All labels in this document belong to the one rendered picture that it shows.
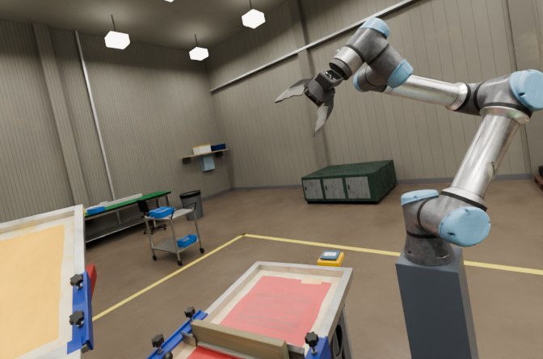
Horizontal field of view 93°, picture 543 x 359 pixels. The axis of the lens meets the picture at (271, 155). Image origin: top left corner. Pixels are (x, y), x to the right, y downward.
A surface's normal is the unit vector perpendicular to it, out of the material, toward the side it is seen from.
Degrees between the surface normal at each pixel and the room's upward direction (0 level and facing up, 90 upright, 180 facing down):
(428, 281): 90
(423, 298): 90
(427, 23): 90
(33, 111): 90
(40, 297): 32
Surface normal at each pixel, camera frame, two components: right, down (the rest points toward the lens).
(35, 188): 0.76, -0.11
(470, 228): 0.04, 0.15
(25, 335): 0.11, -0.86
